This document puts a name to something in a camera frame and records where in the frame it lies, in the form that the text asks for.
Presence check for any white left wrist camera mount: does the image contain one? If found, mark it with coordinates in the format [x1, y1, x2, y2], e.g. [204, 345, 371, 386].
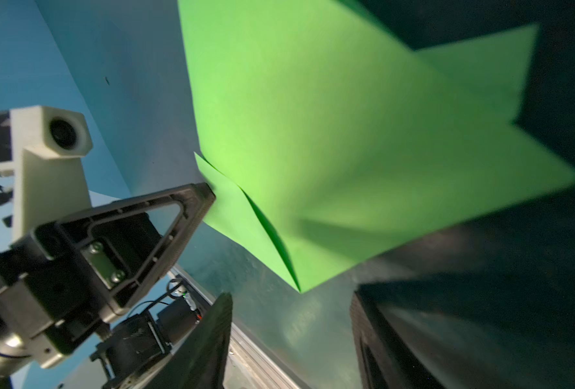
[0, 105, 93, 242]

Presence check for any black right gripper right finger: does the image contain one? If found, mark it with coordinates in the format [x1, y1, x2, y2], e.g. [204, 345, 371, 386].
[357, 272, 575, 388]

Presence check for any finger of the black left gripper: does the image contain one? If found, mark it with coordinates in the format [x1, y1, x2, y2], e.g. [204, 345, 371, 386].
[54, 183, 216, 324]

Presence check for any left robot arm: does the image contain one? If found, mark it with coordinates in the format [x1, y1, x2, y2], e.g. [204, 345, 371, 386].
[0, 183, 216, 383]

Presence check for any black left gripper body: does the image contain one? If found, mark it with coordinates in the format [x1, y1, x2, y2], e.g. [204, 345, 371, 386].
[0, 223, 109, 368]

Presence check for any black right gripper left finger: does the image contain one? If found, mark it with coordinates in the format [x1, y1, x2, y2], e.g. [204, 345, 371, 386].
[147, 293, 233, 389]

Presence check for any green square paper sheet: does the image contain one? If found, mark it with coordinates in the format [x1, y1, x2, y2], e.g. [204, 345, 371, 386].
[178, 1, 575, 293]

